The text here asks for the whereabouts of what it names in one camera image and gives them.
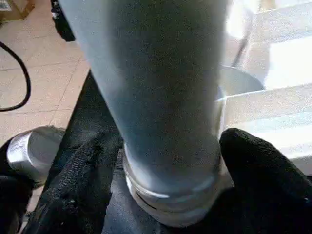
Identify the black stand base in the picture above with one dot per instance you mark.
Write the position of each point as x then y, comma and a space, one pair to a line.
62, 22

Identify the black work mat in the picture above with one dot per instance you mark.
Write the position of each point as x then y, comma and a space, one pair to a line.
90, 112

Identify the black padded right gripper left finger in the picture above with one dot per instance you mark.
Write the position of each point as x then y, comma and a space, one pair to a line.
73, 190

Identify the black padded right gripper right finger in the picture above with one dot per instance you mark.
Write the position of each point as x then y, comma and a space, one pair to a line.
263, 180

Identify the white plastic table top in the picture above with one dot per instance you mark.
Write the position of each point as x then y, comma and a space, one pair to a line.
278, 68

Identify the white plastic table leg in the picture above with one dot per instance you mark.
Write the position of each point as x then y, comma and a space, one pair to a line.
156, 87

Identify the brown cardboard box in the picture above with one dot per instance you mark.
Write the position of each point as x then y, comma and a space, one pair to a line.
14, 7

